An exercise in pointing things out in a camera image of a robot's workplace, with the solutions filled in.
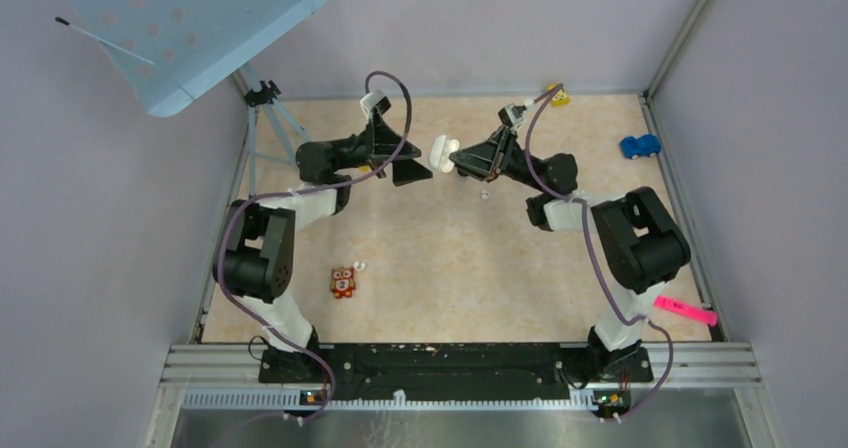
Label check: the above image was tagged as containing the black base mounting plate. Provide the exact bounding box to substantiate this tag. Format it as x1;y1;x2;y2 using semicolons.
258;342;654;402

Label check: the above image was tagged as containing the red owl toy block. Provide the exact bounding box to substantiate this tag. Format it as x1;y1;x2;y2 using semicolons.
330;267;356;299

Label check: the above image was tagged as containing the aluminium frame rail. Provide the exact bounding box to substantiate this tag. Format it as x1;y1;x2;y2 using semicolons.
144;342;772;447

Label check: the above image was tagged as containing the light blue perforated board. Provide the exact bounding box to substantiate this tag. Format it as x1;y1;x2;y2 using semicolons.
68;0;327;118

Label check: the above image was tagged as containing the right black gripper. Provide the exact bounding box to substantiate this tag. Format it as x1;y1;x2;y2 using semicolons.
446;125;546;193

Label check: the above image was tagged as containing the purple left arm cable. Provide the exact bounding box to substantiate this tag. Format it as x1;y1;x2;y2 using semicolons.
215;71;413;426

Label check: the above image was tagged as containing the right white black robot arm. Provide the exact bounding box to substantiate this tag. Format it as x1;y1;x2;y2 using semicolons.
430;127;692;380

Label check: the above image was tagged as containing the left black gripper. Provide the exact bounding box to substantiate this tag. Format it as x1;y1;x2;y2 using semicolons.
330;106;431;185

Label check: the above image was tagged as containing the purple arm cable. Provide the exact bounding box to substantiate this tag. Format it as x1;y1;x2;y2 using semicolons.
523;84;676;421
215;71;413;426

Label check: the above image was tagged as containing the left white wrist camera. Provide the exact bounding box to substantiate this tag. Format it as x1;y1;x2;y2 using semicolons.
360;89;391;120

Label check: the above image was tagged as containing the blue toy car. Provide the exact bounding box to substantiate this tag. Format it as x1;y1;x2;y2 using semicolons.
619;134;662;160

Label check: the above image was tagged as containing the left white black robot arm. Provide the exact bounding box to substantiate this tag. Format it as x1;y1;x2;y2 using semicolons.
213;109;433;382

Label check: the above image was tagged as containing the pink plastic block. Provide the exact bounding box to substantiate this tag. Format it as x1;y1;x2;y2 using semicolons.
654;296;718;327

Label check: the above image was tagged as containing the white earbud charging case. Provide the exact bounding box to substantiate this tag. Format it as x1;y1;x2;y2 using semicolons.
428;134;460;173

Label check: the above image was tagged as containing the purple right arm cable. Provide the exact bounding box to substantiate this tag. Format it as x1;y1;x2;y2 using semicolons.
523;84;676;421

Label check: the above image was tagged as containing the light blue tripod stand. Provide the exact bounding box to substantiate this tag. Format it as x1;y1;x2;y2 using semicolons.
234;62;310;196

